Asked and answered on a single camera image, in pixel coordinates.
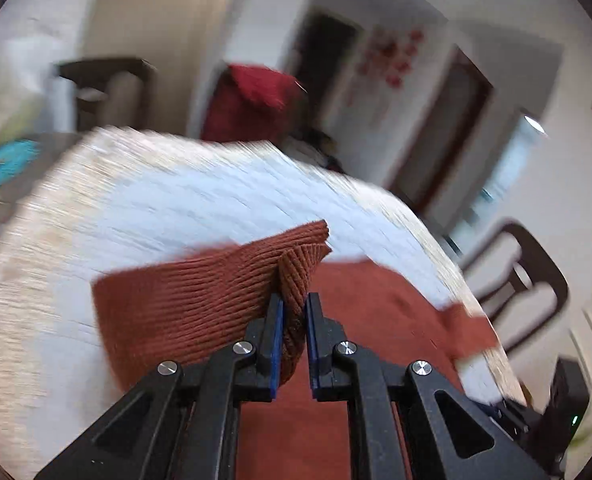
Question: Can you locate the rust red knit sweater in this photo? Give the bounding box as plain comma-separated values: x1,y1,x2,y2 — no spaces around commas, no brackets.
92,221,498,479

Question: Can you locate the dark wooden chair right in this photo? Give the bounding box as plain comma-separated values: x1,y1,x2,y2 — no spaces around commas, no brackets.
460,220,569,356

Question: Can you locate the dark wooden chair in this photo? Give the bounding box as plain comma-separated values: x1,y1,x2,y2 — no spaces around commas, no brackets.
460,220,569,356
56,56,157,132

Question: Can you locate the cream lace tablecloth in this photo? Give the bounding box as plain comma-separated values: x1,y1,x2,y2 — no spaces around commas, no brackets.
0,127,527,480

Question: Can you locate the teal cloth item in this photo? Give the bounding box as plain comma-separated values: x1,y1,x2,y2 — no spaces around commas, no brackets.
0,139,40,185

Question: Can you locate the red checkered garment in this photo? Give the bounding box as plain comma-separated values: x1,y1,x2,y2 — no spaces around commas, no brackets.
200,64,306,144

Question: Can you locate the dark brown door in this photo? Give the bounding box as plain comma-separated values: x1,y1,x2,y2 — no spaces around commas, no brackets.
389,49,494,216

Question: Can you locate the dark wooden chair left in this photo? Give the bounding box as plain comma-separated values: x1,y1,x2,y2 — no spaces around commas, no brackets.
56,56,157,132

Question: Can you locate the red Chinese knot decoration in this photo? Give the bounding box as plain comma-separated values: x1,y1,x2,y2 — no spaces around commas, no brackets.
345,26,425,106

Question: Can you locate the black camera box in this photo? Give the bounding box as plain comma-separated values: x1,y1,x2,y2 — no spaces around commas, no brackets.
527,356,590,476

